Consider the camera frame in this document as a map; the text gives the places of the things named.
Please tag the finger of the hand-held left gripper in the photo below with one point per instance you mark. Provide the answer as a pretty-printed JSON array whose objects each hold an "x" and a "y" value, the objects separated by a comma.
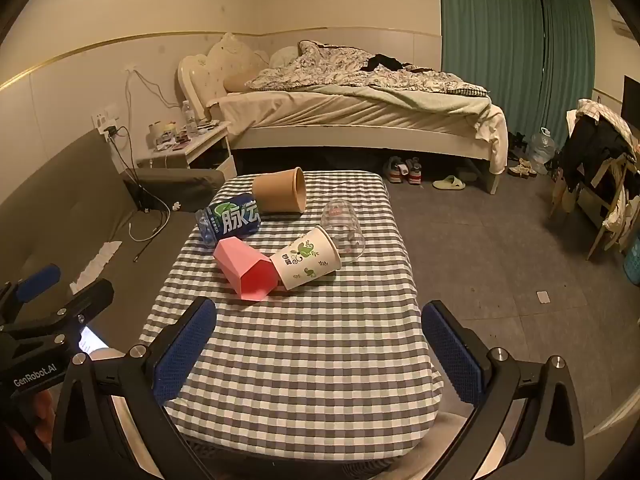
[
  {"x": 75, "y": 302},
  {"x": 42, "y": 276}
]

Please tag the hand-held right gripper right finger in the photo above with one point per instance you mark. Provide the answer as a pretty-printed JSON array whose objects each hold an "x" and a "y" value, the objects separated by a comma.
[{"x": 450, "y": 355}]

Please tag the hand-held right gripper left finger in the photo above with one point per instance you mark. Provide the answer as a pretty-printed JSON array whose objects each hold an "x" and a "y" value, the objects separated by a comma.
[{"x": 184, "y": 355}]

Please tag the pink hexagonal cup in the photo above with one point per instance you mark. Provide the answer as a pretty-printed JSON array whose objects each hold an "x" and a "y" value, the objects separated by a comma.
[{"x": 240, "y": 265}]

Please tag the blue label plastic bottle cup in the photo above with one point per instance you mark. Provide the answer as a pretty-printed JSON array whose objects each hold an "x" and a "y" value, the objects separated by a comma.
[{"x": 235, "y": 217}]

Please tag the white paper cup green print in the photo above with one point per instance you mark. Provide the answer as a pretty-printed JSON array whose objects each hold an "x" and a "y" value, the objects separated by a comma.
[{"x": 305, "y": 260}]

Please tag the clear plastic cup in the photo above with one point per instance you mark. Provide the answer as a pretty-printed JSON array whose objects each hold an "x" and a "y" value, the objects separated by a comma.
[{"x": 345, "y": 232}]

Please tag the brown paper cup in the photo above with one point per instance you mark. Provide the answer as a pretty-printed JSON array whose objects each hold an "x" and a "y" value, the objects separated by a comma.
[{"x": 277, "y": 191}]

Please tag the lit phone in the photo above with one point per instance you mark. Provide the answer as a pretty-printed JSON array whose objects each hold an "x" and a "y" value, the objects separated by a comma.
[{"x": 92, "y": 341}]

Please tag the grey sofa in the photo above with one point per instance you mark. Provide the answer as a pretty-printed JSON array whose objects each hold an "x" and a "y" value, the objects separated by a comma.
[{"x": 50, "y": 210}]

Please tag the white paper scrap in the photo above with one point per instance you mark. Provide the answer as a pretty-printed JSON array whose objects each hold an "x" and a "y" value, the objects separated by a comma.
[{"x": 543, "y": 297}]

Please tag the grey white checkered tablecloth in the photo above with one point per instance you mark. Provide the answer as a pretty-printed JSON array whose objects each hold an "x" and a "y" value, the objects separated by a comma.
[{"x": 310, "y": 355}]

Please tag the pale green slipper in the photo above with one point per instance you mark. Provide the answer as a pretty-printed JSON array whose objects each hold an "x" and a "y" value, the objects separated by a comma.
[{"x": 449, "y": 183}]

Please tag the grey red sneaker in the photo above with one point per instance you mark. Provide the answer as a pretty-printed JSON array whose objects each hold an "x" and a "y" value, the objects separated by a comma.
[
  {"x": 395, "y": 170},
  {"x": 414, "y": 171}
]

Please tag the tape rolls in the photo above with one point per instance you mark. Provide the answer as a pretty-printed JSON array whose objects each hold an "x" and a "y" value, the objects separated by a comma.
[{"x": 163, "y": 131}]

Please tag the beige sandals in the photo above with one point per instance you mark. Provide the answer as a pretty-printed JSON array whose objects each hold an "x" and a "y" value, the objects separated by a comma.
[{"x": 522, "y": 168}]

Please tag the white nightstand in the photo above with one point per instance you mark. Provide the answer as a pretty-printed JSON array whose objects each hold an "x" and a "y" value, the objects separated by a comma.
[{"x": 210, "y": 152}]

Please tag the blue basket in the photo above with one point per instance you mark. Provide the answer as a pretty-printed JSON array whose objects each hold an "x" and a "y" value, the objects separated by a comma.
[{"x": 633, "y": 261}]

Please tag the wooden chair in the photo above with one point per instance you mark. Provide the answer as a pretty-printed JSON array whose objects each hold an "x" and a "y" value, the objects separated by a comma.
[{"x": 607, "y": 220}]

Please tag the clear water bottle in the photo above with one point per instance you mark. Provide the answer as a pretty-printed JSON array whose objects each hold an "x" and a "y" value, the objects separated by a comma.
[{"x": 188, "y": 116}]

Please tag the large clear water jug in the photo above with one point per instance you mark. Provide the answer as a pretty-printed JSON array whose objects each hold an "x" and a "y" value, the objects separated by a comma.
[{"x": 542, "y": 149}]

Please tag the pale green bed sheet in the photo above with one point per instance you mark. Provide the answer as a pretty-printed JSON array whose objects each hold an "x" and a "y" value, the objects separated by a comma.
[{"x": 430, "y": 105}]

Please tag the pile of clothes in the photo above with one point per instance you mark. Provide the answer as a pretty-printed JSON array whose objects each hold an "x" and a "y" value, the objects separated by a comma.
[{"x": 595, "y": 142}]

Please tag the cream bed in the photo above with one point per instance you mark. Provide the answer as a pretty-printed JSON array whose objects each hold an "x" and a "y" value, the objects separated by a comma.
[{"x": 310, "y": 120}]

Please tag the black garment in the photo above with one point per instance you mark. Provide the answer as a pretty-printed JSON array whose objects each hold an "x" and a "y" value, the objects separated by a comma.
[{"x": 384, "y": 62}]

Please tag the floral quilt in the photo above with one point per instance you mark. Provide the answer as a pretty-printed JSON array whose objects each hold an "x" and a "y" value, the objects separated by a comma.
[{"x": 345, "y": 70}]

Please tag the green curtain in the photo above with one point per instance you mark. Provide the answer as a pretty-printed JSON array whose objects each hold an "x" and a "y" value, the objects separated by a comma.
[
  {"x": 570, "y": 70},
  {"x": 487, "y": 45}
]

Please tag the black television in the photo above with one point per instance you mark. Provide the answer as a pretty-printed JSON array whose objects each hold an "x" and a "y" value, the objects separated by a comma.
[{"x": 632, "y": 100}]

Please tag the white pillow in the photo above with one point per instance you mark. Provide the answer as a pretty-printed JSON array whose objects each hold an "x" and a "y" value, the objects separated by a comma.
[{"x": 285, "y": 56}]

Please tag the white air conditioner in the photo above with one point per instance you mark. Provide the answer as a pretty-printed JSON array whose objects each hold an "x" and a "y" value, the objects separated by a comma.
[{"x": 620, "y": 21}]

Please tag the wall socket with chargers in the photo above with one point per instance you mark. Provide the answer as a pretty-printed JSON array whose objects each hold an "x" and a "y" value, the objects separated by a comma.
[{"x": 106, "y": 121}]

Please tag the white wall socket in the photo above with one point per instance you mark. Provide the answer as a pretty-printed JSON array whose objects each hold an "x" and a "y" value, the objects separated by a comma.
[{"x": 131, "y": 68}]

